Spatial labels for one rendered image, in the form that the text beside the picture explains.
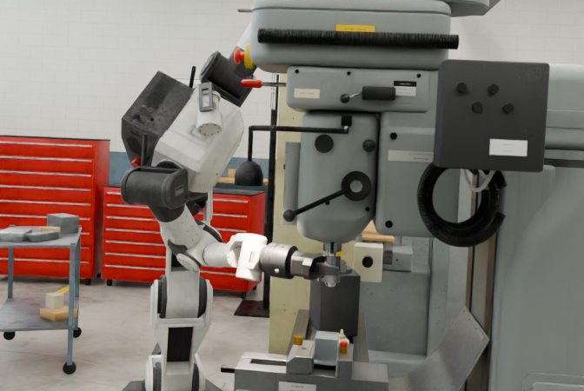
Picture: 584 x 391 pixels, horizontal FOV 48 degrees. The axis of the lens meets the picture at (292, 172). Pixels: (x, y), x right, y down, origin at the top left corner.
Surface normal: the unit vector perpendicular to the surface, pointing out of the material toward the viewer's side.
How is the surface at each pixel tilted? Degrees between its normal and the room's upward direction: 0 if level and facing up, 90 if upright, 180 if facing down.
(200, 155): 58
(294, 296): 90
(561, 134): 90
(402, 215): 90
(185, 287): 81
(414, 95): 90
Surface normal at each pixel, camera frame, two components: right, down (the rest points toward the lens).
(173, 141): 0.23, -0.47
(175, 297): 0.25, -0.10
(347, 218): -0.09, 0.36
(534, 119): -0.08, 0.05
